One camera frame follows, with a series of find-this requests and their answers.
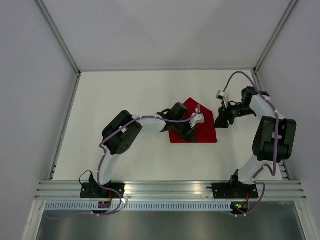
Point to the white slotted cable duct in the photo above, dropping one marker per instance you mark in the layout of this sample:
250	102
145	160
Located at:
220	206

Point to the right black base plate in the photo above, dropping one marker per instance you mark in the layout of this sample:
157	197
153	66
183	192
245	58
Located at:
224	190

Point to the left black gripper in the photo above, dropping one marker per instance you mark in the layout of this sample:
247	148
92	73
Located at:
188	135

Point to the aluminium mounting rail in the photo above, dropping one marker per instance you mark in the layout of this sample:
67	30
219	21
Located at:
174	191

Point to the red cloth napkin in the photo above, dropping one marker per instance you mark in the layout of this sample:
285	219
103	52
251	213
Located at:
204	133

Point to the aluminium frame post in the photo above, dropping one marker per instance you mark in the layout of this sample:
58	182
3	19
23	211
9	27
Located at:
57	35
275	34

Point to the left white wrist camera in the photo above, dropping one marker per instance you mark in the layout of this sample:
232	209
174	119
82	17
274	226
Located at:
196	118

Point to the left aluminium frame post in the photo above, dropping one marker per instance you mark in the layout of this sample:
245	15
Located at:
57	35

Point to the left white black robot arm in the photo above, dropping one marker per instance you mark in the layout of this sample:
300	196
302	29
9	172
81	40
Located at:
119	135

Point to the right aluminium frame post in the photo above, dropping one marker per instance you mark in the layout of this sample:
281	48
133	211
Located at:
275	34

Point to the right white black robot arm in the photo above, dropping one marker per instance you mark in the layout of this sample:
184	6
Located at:
272	143

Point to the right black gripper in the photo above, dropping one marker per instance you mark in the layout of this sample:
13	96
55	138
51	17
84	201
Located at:
221	122

